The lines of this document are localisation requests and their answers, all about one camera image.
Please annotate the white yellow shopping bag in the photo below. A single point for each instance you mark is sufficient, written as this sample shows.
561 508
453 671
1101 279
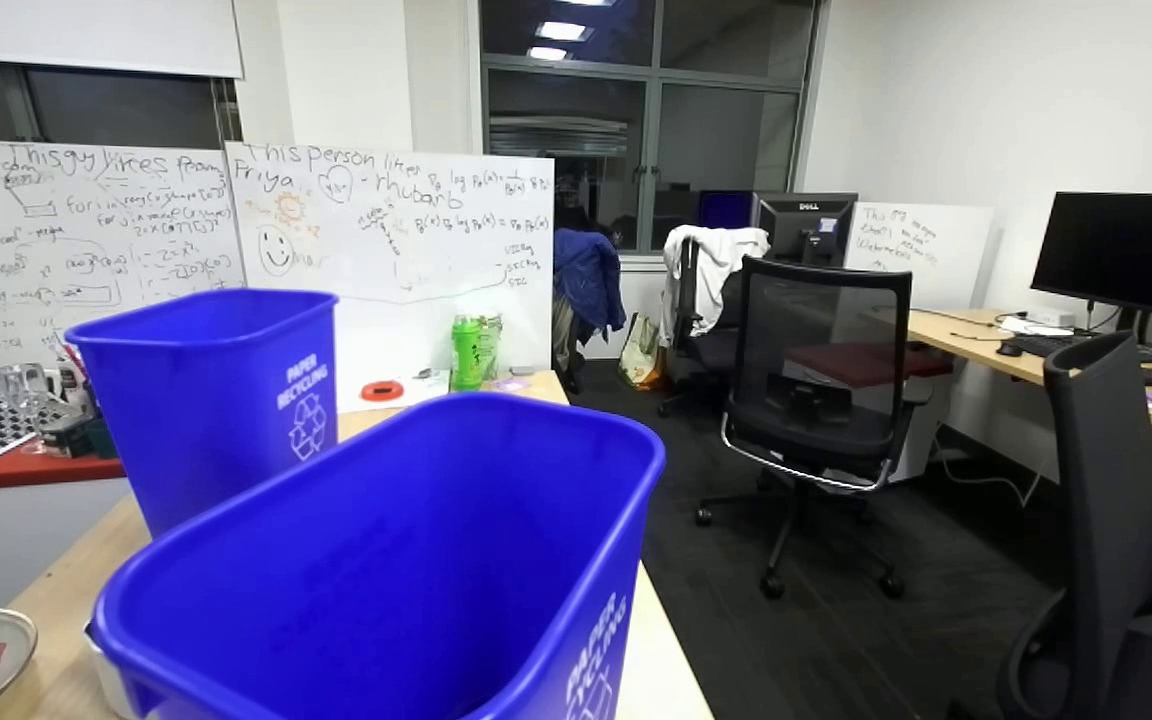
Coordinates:
643 356

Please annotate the blue jacket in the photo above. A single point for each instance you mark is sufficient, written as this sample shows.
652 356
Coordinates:
587 282

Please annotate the green plastic bottle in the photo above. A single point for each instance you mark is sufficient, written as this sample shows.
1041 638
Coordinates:
474 353

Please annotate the black chair under jacket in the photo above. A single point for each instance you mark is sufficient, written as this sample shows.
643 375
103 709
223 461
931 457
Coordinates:
703 356

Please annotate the white jacket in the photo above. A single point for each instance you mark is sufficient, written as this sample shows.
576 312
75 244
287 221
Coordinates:
716 265

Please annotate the red tape roll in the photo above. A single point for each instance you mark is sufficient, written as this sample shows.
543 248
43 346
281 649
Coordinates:
366 389

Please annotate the whiteboard with smiley drawing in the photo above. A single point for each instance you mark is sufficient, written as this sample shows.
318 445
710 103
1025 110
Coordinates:
400 226

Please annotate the black mesh office chair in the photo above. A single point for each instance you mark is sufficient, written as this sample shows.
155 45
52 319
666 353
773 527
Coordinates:
816 346

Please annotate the large dark window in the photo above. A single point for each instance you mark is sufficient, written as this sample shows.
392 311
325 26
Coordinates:
576 120

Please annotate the small black computer monitor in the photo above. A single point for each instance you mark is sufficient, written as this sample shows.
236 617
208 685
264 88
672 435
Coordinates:
803 226

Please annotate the blue paper recycling bin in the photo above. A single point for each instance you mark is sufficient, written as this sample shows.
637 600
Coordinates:
378 587
203 412

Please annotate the small white whiteboard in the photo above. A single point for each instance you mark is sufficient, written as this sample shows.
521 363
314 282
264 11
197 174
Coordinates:
931 244

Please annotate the wooden office desk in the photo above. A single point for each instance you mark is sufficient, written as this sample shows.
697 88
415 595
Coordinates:
961 333

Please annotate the black keyboard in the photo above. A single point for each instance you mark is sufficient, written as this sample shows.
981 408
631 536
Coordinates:
1033 346

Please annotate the whiteboard with dense handwriting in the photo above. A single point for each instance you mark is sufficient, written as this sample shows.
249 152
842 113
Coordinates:
68 226

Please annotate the black solid-back office chair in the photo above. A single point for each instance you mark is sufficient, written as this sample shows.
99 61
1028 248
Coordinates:
1101 506

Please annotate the large black computer monitor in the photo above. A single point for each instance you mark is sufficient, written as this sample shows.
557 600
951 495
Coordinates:
1122 252

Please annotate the red shelf board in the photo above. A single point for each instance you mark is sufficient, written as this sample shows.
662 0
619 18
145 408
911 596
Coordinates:
18 471

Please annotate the white roller blind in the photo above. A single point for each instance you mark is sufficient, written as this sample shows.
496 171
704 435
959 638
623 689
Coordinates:
82 35

